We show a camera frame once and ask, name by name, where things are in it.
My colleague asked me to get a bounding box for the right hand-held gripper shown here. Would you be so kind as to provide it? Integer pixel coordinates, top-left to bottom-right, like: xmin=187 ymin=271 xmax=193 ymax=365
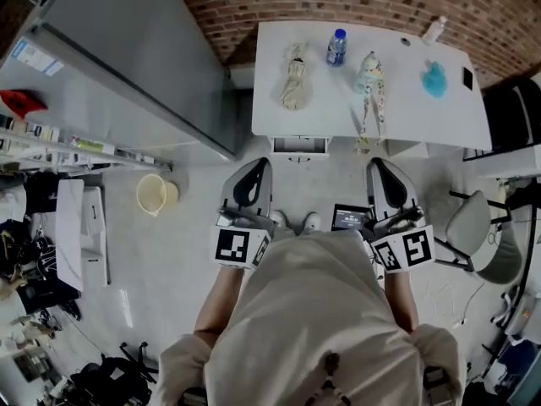
xmin=363 ymin=156 xmax=437 ymax=276

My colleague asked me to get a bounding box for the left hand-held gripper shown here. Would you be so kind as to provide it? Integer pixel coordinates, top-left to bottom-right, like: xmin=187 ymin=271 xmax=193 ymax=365
xmin=210 ymin=156 xmax=278 ymax=272

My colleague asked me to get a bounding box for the white desk drawer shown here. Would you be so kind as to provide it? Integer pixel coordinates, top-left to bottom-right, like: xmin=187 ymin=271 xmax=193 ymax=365
xmin=270 ymin=135 xmax=331 ymax=156

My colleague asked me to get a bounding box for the person's right forearm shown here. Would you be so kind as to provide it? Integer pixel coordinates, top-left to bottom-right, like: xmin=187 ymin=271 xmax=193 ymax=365
xmin=381 ymin=268 xmax=422 ymax=334

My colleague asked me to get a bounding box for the person's left forearm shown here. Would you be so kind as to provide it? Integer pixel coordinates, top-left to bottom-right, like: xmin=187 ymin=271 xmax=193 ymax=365
xmin=193 ymin=264 xmax=251 ymax=347

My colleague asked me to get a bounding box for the white drawer unit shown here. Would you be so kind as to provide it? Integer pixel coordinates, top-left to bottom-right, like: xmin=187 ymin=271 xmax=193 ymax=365
xmin=81 ymin=185 xmax=112 ymax=288

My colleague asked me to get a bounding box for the white desk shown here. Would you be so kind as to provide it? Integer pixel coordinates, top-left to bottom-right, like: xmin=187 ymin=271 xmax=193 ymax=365
xmin=251 ymin=20 xmax=494 ymax=152

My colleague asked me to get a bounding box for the grey office chair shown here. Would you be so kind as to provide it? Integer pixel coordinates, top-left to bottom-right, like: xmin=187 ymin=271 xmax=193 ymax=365
xmin=434 ymin=189 xmax=541 ymax=288

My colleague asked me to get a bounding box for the person's white right shoe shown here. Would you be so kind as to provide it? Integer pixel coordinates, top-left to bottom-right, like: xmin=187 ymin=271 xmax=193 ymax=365
xmin=301 ymin=211 xmax=321 ymax=233

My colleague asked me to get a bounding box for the black tablet screen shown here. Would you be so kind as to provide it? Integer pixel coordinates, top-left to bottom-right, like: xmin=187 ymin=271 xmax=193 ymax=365
xmin=330 ymin=202 xmax=374 ymax=233

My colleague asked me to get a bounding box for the person's beige shirt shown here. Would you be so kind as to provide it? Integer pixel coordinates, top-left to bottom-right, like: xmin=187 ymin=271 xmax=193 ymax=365
xmin=155 ymin=228 xmax=467 ymax=406

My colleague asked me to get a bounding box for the yellow plastic wastebasket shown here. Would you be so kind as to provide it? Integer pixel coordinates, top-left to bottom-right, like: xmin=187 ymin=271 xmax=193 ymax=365
xmin=135 ymin=173 xmax=181 ymax=218

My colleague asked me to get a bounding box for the white chair base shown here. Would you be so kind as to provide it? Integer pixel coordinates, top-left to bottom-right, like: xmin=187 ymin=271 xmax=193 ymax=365
xmin=489 ymin=284 xmax=541 ymax=347

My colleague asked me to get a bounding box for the blue fluffy cloth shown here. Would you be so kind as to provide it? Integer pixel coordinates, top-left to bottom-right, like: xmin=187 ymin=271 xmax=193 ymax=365
xmin=419 ymin=58 xmax=451 ymax=99

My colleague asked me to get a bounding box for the beige folded cloth bag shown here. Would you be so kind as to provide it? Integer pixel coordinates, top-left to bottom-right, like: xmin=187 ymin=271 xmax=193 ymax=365
xmin=272 ymin=42 xmax=315 ymax=112

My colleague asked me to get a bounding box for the black office chair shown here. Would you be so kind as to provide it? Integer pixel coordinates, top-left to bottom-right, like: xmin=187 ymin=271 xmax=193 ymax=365
xmin=68 ymin=341 xmax=161 ymax=406

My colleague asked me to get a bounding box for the metal shelf with supplies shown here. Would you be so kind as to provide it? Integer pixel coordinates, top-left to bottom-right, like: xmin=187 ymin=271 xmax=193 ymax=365
xmin=0 ymin=115 xmax=174 ymax=173

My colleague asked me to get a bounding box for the blue plastic drink bottle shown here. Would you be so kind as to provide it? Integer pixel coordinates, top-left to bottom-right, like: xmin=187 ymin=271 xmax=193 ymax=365
xmin=325 ymin=28 xmax=350 ymax=69

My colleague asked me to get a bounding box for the clear plastic bottle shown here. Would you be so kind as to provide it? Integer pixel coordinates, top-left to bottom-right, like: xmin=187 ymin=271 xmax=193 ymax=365
xmin=421 ymin=15 xmax=449 ymax=47

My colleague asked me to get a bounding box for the grey metal cabinet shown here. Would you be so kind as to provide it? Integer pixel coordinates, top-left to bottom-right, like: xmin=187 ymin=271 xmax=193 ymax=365
xmin=0 ymin=0 xmax=238 ymax=163

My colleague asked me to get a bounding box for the red bag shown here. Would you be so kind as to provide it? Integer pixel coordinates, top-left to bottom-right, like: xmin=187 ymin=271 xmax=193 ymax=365
xmin=0 ymin=89 xmax=49 ymax=120

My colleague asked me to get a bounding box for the white and blue label sticker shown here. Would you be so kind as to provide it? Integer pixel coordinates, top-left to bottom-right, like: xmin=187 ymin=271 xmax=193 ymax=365
xmin=11 ymin=41 xmax=65 ymax=78

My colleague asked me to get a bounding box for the white cable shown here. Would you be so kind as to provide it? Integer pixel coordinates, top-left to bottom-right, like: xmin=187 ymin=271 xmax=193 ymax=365
xmin=422 ymin=280 xmax=488 ymax=330

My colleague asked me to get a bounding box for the patterned pouch with lanyard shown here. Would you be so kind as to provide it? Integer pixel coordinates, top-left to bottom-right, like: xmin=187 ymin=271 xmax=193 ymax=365
xmin=352 ymin=50 xmax=388 ymax=144

